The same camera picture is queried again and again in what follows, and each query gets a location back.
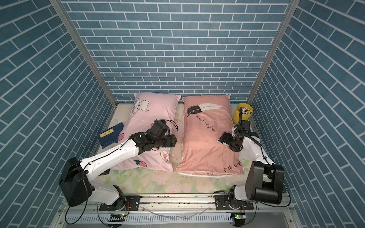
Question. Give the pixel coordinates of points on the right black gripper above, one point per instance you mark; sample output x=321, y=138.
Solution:
x=227, y=140

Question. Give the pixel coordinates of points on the salmon pink feather pillow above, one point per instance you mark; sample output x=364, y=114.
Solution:
x=205, y=119

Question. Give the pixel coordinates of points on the light pink cartoon pillow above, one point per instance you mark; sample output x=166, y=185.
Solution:
x=146, y=108

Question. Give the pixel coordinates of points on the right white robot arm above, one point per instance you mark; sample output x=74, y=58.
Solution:
x=264, y=182

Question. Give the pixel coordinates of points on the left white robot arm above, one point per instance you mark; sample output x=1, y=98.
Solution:
x=77, y=178

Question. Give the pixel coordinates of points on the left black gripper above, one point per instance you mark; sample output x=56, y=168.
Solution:
x=168, y=144

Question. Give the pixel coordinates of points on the yellow pen holder cup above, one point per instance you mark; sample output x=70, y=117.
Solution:
x=242, y=112

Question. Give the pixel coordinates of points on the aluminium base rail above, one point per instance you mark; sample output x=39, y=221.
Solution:
x=179, y=211

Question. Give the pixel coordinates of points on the floral table mat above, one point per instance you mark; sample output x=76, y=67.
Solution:
x=142, y=180

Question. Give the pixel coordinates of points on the blue book yellow label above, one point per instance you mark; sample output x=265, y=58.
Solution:
x=110, y=135

